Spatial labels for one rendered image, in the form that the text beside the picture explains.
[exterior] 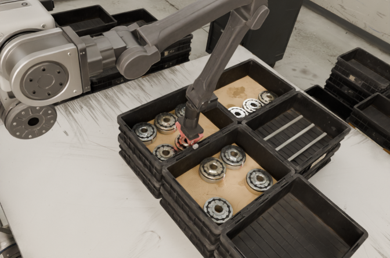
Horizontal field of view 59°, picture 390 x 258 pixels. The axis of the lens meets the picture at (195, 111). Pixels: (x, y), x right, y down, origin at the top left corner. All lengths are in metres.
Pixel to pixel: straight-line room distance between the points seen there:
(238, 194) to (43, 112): 0.73
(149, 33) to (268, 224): 0.79
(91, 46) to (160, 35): 0.16
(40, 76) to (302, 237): 0.98
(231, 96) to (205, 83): 0.57
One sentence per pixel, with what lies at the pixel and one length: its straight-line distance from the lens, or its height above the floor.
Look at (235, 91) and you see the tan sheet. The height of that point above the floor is 0.83.
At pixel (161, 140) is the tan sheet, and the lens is 1.43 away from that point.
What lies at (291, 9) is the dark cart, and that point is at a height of 0.67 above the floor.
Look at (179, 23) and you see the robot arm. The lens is 0.83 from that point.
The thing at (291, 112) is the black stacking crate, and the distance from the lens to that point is 1.71.
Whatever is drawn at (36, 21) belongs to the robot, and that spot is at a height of 1.52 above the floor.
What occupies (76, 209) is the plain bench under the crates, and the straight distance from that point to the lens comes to 1.41.
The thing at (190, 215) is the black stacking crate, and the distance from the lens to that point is 1.23.
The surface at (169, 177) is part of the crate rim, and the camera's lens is 1.19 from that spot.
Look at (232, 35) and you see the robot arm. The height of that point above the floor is 1.39.
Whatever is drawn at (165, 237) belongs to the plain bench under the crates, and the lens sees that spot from 1.33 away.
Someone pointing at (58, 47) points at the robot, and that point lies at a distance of 0.70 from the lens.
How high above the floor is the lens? 1.89
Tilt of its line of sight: 43 degrees down
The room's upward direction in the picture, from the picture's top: 10 degrees clockwise
